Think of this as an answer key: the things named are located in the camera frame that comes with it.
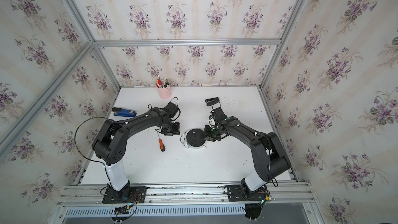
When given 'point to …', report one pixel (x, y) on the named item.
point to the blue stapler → (119, 112)
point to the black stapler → (211, 101)
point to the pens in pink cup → (159, 84)
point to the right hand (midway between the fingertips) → (204, 137)
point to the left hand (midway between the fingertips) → (179, 134)
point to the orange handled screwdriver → (161, 145)
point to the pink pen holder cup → (165, 93)
